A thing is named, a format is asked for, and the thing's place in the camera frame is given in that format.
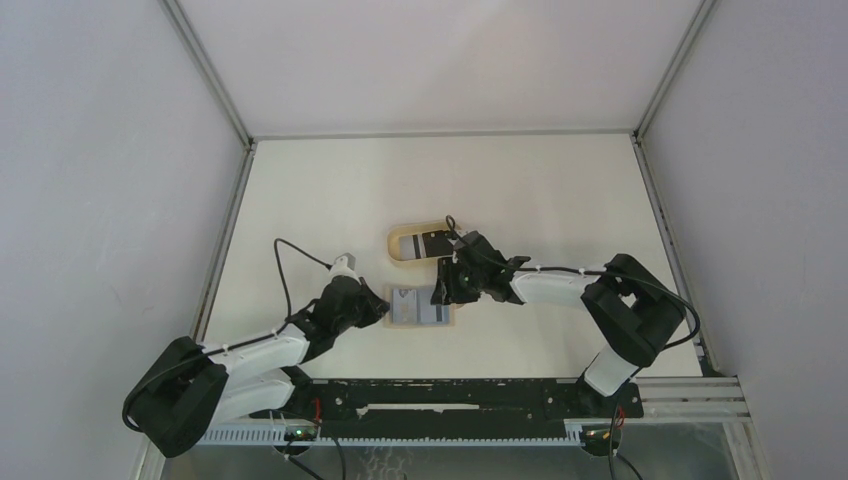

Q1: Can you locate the right black camera cable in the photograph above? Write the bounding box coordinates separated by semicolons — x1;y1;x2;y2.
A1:
443;215;702;352

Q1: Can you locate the beige leather card holder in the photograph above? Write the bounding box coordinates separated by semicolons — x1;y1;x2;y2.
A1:
383;285;454;329

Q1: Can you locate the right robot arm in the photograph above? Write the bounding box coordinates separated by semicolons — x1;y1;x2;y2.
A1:
431;231;692;416

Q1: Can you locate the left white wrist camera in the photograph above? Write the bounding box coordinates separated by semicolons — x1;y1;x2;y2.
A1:
329;253;359;280

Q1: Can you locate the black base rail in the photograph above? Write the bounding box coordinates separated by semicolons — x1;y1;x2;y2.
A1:
254;378;645;441

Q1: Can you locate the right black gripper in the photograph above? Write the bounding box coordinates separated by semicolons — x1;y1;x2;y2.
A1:
430;256;487;305

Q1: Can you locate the black card in tray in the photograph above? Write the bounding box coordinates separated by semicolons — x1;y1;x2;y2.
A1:
398;230;453;261

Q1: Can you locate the left black camera cable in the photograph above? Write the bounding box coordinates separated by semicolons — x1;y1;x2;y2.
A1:
121;238;336;432

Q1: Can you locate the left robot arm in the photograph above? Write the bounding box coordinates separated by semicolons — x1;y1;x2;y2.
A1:
122;276;391;458

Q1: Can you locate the black camera cable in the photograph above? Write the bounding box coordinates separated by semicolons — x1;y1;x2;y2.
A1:
121;238;336;432
443;215;702;352

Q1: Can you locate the beige oval tray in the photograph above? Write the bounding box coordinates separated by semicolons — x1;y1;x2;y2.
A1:
387;220;457;267

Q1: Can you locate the blue grey credit card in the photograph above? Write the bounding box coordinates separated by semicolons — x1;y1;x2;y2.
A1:
417;288;451;326

